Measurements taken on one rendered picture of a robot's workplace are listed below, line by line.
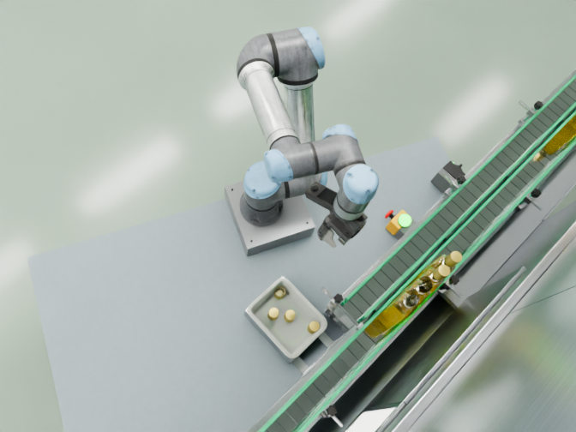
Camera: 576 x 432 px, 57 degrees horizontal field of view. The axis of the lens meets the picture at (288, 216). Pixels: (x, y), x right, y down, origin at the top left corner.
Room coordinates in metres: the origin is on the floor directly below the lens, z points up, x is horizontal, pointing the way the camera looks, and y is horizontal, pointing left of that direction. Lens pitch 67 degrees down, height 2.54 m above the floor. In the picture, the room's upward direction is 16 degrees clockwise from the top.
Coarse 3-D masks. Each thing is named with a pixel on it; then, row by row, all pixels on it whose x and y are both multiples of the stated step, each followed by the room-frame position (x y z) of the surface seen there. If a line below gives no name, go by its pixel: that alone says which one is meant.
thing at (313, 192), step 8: (312, 184) 0.62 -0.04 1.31; (320, 184) 0.62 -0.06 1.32; (304, 192) 0.59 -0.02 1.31; (312, 192) 0.59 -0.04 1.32; (320, 192) 0.60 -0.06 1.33; (328, 192) 0.60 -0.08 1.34; (336, 192) 0.60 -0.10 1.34; (312, 200) 0.58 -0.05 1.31; (320, 200) 0.57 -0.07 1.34; (328, 200) 0.57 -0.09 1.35; (328, 208) 0.56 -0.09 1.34
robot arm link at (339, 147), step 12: (324, 132) 0.67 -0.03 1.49; (336, 132) 0.66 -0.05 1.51; (348, 132) 0.67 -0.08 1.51; (324, 144) 0.62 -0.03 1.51; (336, 144) 0.63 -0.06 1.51; (348, 144) 0.64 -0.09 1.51; (324, 156) 0.60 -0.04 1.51; (336, 156) 0.61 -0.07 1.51; (348, 156) 0.61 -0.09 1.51; (360, 156) 0.62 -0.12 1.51; (324, 168) 0.58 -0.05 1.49; (336, 168) 0.59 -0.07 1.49
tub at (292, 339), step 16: (272, 288) 0.45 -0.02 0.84; (288, 288) 0.48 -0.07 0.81; (256, 304) 0.39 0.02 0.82; (272, 304) 0.42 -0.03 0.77; (288, 304) 0.43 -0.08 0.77; (304, 304) 0.44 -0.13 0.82; (256, 320) 0.34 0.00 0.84; (304, 320) 0.40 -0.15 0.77; (320, 320) 0.40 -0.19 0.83; (272, 336) 0.30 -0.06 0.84; (288, 336) 0.33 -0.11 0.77; (304, 336) 0.35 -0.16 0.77; (288, 352) 0.27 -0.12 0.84
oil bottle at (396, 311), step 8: (400, 296) 0.47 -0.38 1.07; (408, 296) 0.48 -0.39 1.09; (392, 304) 0.45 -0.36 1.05; (400, 304) 0.45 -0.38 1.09; (416, 304) 0.46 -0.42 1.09; (384, 312) 0.44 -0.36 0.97; (392, 312) 0.44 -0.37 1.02; (400, 312) 0.43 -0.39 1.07; (408, 312) 0.43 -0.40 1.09; (384, 320) 0.43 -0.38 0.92; (392, 320) 0.43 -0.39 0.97; (400, 320) 0.42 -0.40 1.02
